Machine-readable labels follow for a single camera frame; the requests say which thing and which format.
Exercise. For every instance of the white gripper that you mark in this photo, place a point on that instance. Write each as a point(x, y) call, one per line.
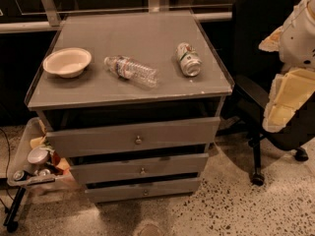
point(299, 39)

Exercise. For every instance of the grey bottom drawer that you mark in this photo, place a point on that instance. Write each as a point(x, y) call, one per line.
point(146, 190)

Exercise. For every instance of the grey drawer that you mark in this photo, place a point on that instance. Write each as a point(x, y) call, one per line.
point(112, 139)
point(146, 190)
point(139, 168)

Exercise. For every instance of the grey top drawer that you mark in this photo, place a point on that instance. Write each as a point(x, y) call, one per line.
point(112, 139)

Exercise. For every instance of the grey middle drawer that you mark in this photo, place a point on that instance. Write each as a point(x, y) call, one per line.
point(139, 168)

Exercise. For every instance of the grey drawer cabinet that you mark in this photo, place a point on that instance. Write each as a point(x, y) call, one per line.
point(98, 98)

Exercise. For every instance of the black office chair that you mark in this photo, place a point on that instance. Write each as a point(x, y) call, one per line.
point(254, 70)

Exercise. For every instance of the green white soda can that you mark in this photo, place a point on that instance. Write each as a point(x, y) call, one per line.
point(188, 59)

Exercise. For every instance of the clear plastic water bottle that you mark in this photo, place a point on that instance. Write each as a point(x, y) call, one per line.
point(132, 70)

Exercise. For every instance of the white paper bowl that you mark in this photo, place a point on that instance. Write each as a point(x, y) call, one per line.
point(67, 63)

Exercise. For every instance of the metal railing bar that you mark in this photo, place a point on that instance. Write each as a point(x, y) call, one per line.
point(41, 15)

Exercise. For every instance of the silver can in bin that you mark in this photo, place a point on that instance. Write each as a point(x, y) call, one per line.
point(38, 156)

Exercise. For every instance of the clear plastic trash bin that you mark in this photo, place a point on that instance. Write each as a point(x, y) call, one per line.
point(36, 165)

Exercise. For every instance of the small can in bin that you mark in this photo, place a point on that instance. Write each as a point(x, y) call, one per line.
point(20, 175)

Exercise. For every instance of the black bin stand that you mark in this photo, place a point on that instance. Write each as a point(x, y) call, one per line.
point(10, 223)

